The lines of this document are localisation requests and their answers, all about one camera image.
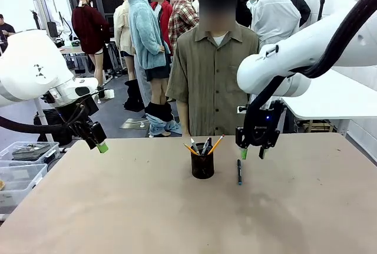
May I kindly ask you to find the mannequin in plaid hooded shirt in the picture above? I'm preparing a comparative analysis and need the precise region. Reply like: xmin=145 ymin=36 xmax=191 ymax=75
xmin=167 ymin=0 xmax=200 ymax=53

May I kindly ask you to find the large clear plastic box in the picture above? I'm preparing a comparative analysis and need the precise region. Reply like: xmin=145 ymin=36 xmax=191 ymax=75
xmin=0 ymin=163 xmax=48 ymax=207

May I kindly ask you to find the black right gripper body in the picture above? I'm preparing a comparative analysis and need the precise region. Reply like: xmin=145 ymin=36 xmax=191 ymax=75
xmin=235 ymin=100 xmax=284 ymax=149

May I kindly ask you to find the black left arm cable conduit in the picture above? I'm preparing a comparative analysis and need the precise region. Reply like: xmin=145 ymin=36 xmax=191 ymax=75
xmin=0 ymin=96 xmax=94 ymax=137

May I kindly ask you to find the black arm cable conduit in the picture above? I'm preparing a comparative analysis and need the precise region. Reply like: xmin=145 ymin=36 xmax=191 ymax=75
xmin=243 ymin=0 xmax=377 ymax=137
xmin=0 ymin=96 xmax=94 ymax=137

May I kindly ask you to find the mannequin in white shirt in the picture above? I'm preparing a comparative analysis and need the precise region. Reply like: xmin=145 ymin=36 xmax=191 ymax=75
xmin=252 ymin=0 xmax=302 ymax=49

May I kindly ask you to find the mannequin in blue fleece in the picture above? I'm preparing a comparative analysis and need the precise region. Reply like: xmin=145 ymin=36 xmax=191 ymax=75
xmin=127 ymin=0 xmax=182 ymax=137

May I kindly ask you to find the man in black t-shirt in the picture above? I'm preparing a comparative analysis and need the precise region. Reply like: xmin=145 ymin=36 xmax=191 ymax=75
xmin=0 ymin=14 xmax=16 ymax=56

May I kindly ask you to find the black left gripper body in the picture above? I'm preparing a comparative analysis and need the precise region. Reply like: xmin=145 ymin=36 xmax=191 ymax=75
xmin=69 ymin=118 xmax=97 ymax=149

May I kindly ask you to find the mannequin in cream shirt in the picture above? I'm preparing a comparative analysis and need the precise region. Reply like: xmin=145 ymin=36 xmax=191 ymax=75
xmin=113 ymin=0 xmax=137 ymax=81

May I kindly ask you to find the white side table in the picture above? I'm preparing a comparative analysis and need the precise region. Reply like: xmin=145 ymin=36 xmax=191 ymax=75
xmin=281 ymin=68 xmax=377 ymax=137

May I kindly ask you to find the black mesh pen holder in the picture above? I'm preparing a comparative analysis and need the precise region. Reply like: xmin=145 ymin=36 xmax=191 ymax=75
xmin=190 ymin=143 xmax=215 ymax=180

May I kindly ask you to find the white grey multicolour ballpoint pen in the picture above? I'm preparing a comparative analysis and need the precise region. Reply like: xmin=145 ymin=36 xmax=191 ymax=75
xmin=190 ymin=137 xmax=201 ymax=156

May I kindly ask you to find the mannequin in black jacket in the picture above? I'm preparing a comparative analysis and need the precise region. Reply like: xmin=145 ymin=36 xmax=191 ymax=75
xmin=281 ymin=0 xmax=312 ymax=28

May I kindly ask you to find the small white box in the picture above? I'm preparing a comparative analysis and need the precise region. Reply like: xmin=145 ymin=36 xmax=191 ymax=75
xmin=98 ymin=88 xmax=115 ymax=100

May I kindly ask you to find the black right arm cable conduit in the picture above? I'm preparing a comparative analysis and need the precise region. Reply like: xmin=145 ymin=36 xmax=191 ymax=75
xmin=243 ymin=0 xmax=377 ymax=137

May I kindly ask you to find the mannequin in maroon sweater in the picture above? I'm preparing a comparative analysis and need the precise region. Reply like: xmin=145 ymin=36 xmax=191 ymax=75
xmin=71 ymin=0 xmax=111 ymax=90

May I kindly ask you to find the clear plastic box with tools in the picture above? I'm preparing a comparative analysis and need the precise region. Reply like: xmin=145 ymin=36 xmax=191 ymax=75
xmin=0 ymin=141 xmax=61 ymax=166

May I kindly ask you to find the black bag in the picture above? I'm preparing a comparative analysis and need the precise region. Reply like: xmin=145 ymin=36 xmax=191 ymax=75
xmin=33 ymin=108 xmax=74 ymax=146

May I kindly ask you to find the person's right forearm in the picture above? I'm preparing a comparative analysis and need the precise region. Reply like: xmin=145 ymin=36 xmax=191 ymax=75
xmin=176 ymin=100 xmax=193 ymax=137

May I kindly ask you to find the long yellow pencil red eraser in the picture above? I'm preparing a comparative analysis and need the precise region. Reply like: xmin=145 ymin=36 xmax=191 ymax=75
xmin=211 ymin=134 xmax=226 ymax=152

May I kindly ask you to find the person in olive shirt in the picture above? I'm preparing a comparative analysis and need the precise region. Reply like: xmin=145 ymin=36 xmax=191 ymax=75
xmin=165 ymin=0 xmax=260 ymax=137

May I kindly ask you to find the mannequin base plate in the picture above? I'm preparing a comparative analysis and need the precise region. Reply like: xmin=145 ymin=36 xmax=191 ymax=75
xmin=119 ymin=119 xmax=150 ymax=131

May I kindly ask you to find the mannequin in red jacket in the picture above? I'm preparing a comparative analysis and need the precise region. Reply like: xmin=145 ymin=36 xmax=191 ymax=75
xmin=150 ymin=0 xmax=174 ymax=57

